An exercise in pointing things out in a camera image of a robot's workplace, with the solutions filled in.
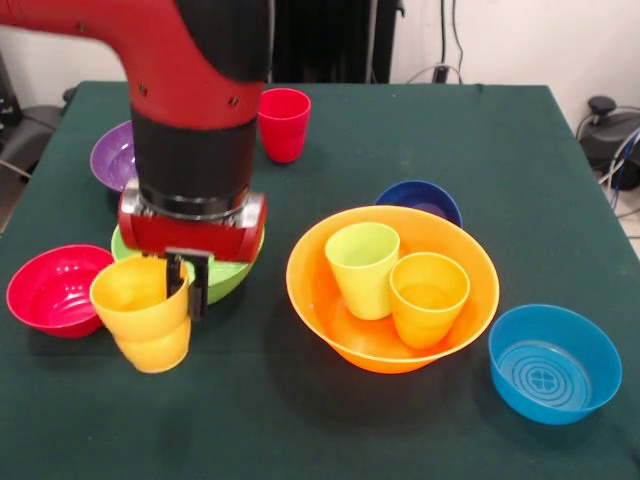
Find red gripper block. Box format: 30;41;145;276
118;177;269;323

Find yellow cup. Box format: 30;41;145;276
89;253;193;375

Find large orange bowl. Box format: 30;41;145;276
285;205;501;375

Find light green cup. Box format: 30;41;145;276
324;222;402;321

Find orange cup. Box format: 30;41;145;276
388;252;471;351

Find light green bowl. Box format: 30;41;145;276
110;222;266;306

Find red-pink bowl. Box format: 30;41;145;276
5;243;116;340

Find purple bowl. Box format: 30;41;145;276
89;119;139;194

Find dark green tablecloth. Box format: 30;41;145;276
0;79;640;480

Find red-pink cup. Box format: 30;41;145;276
257;88;313;164

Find dark blue bowl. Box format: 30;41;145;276
374;179;465;230

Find black metal stand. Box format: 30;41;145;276
0;49;24;126

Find light blue bowl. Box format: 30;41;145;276
487;303;624;427

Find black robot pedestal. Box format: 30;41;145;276
272;0;405;84

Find tangle of cables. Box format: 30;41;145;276
597;127;640;219

